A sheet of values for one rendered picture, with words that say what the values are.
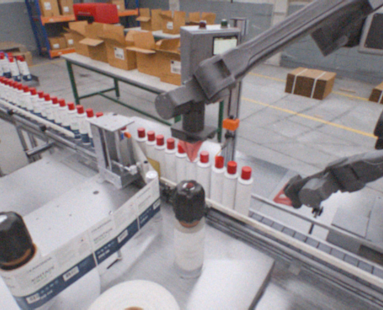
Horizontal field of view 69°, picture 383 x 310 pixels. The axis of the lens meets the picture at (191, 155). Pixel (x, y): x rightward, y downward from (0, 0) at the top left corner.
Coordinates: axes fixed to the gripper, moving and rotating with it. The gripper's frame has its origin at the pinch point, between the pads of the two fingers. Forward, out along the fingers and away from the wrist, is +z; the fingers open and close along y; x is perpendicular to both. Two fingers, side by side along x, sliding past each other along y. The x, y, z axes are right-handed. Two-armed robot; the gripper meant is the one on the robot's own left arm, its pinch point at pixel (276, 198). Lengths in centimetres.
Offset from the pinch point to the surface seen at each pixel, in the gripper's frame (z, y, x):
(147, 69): 144, -129, -129
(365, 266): -10.7, -0.9, 29.4
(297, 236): 2.6, 0.0, 14.5
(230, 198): 12.5, 4.7, -8.1
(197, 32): -14, 0, -55
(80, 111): 60, 5, -78
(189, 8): 346, -586, -354
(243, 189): 4.7, 4.7, -8.8
